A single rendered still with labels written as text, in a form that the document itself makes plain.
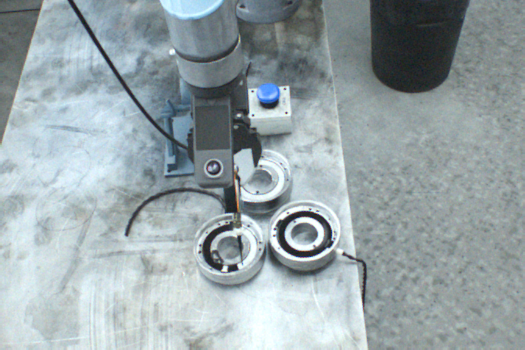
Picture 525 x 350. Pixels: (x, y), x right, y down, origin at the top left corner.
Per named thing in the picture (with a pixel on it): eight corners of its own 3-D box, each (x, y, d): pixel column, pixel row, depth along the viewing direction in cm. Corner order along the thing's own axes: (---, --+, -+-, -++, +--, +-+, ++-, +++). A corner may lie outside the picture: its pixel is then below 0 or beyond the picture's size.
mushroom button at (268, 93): (282, 117, 114) (280, 97, 110) (258, 119, 114) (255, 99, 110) (281, 101, 116) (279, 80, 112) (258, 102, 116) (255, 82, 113)
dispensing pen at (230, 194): (231, 270, 94) (218, 155, 89) (233, 257, 98) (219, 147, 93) (247, 269, 94) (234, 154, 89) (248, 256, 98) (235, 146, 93)
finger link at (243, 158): (261, 155, 96) (248, 113, 89) (262, 189, 92) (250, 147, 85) (240, 158, 97) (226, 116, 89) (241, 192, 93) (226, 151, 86)
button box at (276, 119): (292, 133, 115) (291, 114, 111) (251, 136, 115) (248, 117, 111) (290, 99, 120) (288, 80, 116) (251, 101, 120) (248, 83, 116)
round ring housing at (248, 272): (262, 291, 96) (260, 277, 93) (191, 286, 98) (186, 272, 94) (271, 230, 103) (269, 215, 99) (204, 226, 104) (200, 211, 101)
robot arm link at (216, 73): (241, 60, 72) (166, 67, 72) (244, 90, 76) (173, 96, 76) (239, 16, 77) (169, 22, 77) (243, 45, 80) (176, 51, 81)
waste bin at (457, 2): (469, 97, 224) (491, -7, 191) (369, 104, 226) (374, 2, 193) (448, 30, 246) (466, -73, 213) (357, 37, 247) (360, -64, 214)
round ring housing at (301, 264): (257, 258, 100) (255, 244, 96) (290, 205, 105) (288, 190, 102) (321, 286, 96) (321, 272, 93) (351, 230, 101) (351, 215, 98)
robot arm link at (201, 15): (242, -66, 68) (212, -16, 63) (252, 18, 76) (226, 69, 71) (171, -74, 70) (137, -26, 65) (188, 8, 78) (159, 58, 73)
